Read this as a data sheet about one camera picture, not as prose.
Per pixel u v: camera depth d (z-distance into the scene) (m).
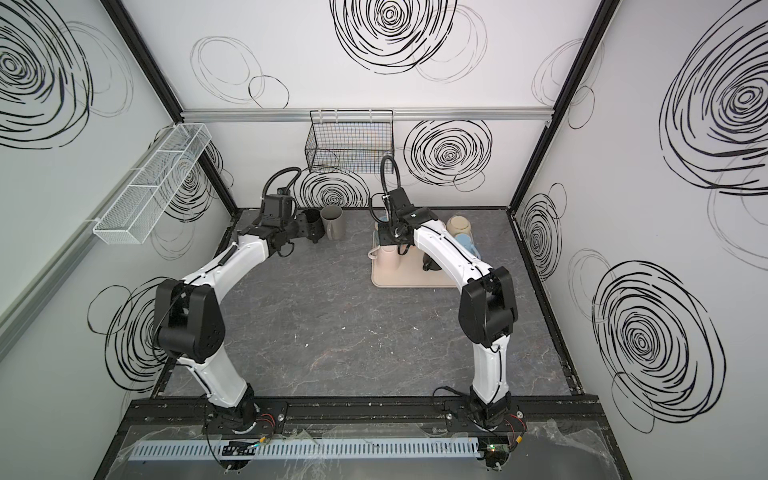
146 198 0.76
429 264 0.97
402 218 0.65
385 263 0.97
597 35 0.75
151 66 0.80
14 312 0.51
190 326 0.47
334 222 1.05
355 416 0.75
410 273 1.05
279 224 0.71
